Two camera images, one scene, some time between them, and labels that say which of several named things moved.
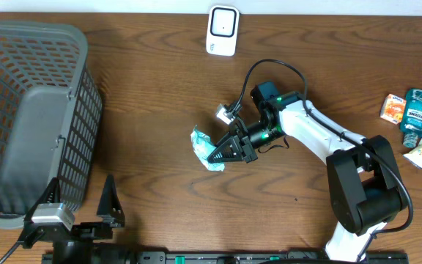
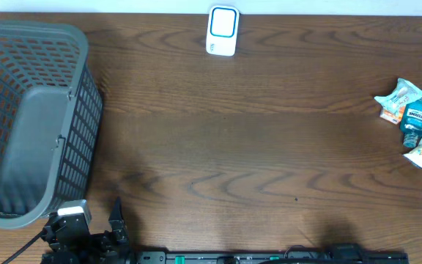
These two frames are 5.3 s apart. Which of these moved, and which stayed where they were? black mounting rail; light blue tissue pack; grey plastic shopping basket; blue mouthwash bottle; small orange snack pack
Moved: light blue tissue pack
Stayed: grey plastic shopping basket; small orange snack pack; black mounting rail; blue mouthwash bottle
